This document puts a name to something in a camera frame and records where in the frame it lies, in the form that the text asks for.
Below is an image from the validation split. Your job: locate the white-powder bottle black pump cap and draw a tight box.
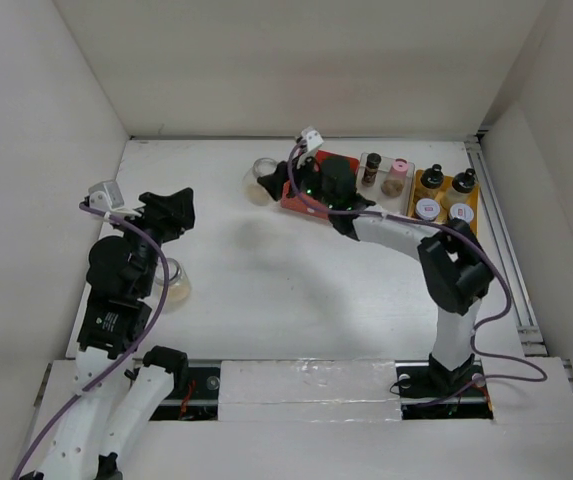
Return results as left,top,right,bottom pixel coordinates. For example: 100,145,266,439
441,168,477,210

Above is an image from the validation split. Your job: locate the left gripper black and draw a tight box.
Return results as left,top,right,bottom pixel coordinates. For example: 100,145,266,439
112,186,194,294

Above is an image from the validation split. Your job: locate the dark sauce jar white lid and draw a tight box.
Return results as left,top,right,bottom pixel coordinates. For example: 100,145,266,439
448,203,475,224

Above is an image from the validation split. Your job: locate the red orange plastic bin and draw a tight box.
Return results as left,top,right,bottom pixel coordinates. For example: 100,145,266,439
279,150,359,220

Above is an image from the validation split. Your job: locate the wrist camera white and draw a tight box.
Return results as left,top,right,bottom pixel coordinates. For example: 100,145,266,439
296,127,324,159
82,180,138,217

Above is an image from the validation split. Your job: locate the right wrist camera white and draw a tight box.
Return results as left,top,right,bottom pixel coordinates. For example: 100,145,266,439
296,127,324,159

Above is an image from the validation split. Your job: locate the pink sauce jar white lid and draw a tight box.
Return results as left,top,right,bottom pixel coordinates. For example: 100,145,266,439
413,198,441,222

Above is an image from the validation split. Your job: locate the yellow plastic bin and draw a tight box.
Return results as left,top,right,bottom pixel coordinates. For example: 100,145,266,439
406,169,480,235

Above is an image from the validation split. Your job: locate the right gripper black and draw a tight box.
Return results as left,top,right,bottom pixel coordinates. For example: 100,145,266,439
257,149,337,210

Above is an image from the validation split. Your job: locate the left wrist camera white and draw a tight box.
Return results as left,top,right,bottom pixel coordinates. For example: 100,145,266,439
82,180,138,217

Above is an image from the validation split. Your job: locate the aluminium rail right side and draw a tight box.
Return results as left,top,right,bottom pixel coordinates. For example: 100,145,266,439
465,130,573,396

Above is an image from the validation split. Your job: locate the brown-spice bottle black pump cap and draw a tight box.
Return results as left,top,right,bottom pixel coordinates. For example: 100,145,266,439
413,164,444,203

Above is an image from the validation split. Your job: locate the pink cap spice bottle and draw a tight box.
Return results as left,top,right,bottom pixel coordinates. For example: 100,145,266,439
381,158,409,198

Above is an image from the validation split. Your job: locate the large glass jar metal lid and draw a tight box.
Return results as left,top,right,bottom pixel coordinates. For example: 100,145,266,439
155,257,192,303

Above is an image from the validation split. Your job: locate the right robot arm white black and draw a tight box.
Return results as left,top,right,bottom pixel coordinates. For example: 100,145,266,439
250,155,495,397

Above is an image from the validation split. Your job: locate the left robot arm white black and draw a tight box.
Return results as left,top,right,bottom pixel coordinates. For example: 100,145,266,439
12,182,195,479

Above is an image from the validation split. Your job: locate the clear plastic bin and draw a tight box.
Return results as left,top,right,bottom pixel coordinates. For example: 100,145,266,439
357,152,415,215

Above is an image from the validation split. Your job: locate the small black pepper grinder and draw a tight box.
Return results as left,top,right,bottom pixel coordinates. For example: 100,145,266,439
361,152,382,187

